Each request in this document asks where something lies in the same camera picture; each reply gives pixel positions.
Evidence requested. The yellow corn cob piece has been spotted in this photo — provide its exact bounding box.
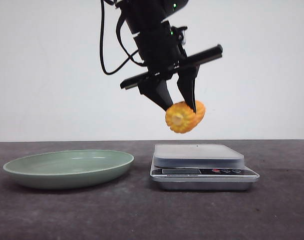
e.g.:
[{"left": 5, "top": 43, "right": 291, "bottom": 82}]
[{"left": 165, "top": 100, "right": 206, "bottom": 134}]

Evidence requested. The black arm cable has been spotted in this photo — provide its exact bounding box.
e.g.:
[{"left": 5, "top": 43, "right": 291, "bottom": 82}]
[{"left": 99, "top": 0, "right": 148, "bottom": 76}]

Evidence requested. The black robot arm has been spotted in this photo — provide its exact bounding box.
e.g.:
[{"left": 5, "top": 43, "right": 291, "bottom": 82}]
[{"left": 116, "top": 0, "right": 223, "bottom": 111}]

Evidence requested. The silver digital kitchen scale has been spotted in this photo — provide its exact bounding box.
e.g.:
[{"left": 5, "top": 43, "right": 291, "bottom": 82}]
[{"left": 150, "top": 143, "right": 260, "bottom": 191}]

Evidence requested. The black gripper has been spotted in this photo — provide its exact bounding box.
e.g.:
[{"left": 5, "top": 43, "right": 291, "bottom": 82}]
[{"left": 120, "top": 21, "right": 223, "bottom": 113}]

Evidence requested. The green oval plate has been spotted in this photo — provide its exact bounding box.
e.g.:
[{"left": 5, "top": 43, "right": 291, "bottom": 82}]
[{"left": 3, "top": 149, "right": 134, "bottom": 190}]

